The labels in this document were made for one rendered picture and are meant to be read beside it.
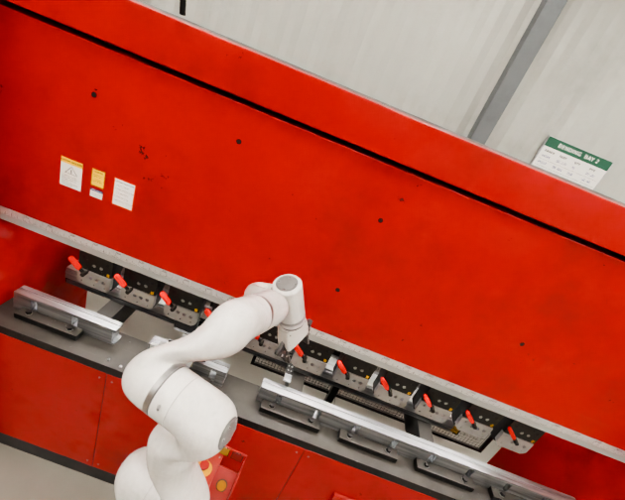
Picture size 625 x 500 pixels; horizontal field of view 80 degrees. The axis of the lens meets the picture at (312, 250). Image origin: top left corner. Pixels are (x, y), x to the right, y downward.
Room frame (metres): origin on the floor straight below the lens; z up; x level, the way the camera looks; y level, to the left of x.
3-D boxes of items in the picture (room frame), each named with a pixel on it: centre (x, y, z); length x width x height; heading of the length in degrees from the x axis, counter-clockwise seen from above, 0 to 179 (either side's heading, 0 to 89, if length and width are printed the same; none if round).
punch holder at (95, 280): (1.27, 0.82, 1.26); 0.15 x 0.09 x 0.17; 92
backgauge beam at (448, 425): (1.60, 0.01, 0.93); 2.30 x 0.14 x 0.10; 92
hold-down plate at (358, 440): (1.27, -0.61, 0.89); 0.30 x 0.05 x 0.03; 92
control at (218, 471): (0.95, 0.02, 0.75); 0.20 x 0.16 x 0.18; 88
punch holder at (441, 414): (1.34, -0.78, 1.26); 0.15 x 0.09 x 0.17; 92
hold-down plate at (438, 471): (1.29, -1.01, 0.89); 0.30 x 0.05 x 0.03; 92
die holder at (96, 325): (1.27, 0.95, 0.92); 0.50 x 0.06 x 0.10; 92
